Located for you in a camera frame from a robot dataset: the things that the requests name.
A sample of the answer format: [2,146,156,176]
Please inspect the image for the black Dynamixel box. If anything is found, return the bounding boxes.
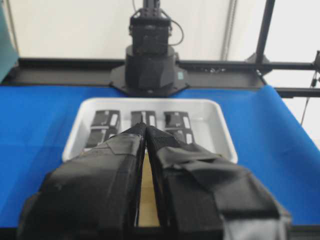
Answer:
[165,128,195,144]
[164,111,191,129]
[85,128,118,149]
[131,110,157,127]
[91,110,121,130]

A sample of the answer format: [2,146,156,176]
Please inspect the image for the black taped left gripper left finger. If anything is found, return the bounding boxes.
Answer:
[16,123,147,240]

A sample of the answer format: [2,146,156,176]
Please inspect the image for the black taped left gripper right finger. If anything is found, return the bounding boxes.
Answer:
[146,126,291,240]

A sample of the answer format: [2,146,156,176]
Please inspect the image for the white plastic tray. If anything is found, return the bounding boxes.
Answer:
[62,97,238,164]

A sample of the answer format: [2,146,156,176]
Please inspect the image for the black cable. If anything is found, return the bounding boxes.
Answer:
[159,9,185,47]

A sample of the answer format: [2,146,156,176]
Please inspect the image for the black aluminium frame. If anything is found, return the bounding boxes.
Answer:
[2,0,320,98]

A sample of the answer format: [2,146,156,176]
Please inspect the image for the brown cardboard box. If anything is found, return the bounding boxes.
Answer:
[138,152,160,227]

